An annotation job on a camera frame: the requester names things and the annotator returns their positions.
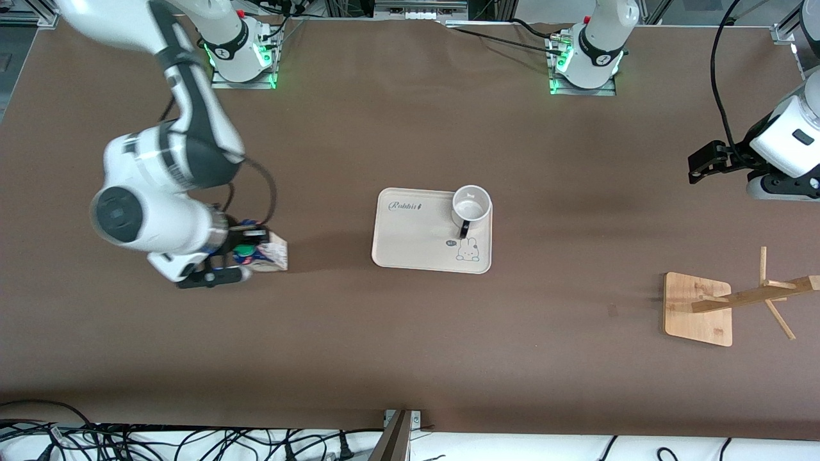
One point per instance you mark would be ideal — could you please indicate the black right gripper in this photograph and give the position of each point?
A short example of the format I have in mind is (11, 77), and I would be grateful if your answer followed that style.
(238, 237)

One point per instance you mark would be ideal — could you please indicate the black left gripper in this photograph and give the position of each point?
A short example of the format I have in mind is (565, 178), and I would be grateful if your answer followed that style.
(734, 158)

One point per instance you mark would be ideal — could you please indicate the blue milk carton green cap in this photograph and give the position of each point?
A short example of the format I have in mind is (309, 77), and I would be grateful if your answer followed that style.
(272, 256)

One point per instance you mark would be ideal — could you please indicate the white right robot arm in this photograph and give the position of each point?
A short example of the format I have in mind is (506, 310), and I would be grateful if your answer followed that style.
(160, 218)

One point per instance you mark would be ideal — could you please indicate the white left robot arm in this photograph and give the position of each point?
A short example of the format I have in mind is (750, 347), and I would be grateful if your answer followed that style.
(788, 141)

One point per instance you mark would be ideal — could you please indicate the wooden mug rack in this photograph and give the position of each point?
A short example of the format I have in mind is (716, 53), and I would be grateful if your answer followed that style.
(695, 314)

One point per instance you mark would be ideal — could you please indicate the cream rabbit print tray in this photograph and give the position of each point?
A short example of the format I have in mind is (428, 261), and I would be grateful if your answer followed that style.
(410, 240)

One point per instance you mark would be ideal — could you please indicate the white power strip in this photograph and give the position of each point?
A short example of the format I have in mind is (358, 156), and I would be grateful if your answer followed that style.
(423, 9)

